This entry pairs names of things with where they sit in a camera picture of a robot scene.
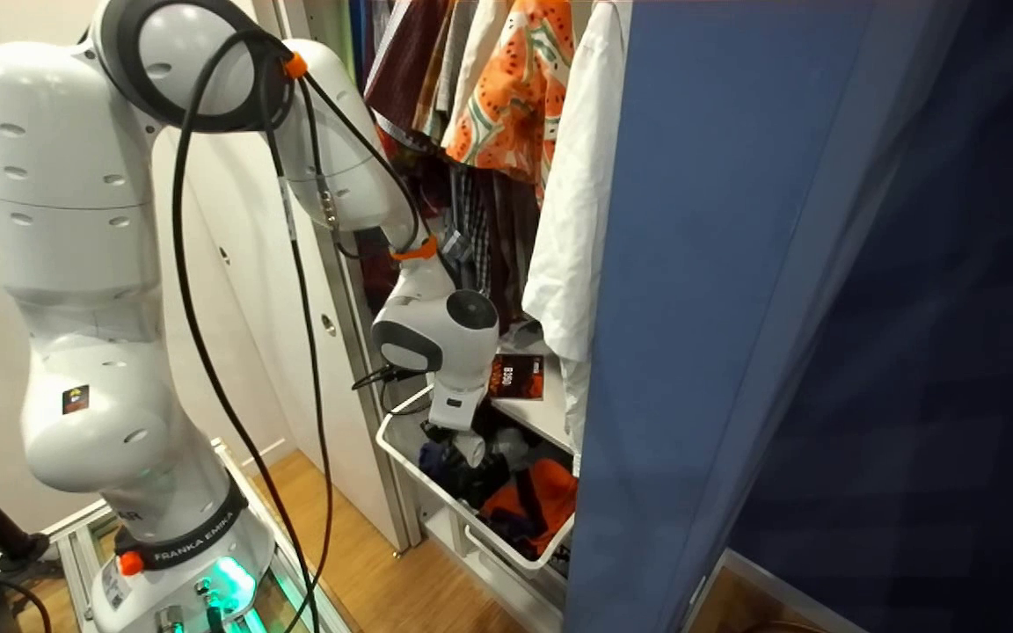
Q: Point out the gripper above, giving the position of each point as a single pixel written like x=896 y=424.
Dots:
x=438 y=432

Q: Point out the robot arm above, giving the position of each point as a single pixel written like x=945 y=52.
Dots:
x=76 y=264

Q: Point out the heap of dark clothes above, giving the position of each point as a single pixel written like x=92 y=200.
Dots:
x=462 y=479

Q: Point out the grey white cloth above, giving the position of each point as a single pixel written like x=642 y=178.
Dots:
x=511 y=447

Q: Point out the white wardrobe door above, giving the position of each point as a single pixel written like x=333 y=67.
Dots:
x=357 y=422
x=234 y=308

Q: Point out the black orange printed box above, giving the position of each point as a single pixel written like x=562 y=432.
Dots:
x=517 y=376

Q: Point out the orange cloth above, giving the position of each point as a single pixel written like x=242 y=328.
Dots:
x=546 y=497

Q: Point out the white wardrobe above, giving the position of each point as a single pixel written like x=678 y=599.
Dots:
x=436 y=290

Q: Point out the checked hanging garment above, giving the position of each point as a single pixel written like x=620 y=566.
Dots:
x=474 y=229

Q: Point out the white hanging shirt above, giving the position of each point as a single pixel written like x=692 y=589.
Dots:
x=572 y=229

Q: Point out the blue panel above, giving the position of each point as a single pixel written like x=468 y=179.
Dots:
x=735 y=308

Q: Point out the orange patterned hanging garment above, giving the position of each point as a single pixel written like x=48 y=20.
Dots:
x=511 y=97

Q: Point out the dark red hanging garment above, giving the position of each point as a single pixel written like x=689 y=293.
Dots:
x=401 y=61

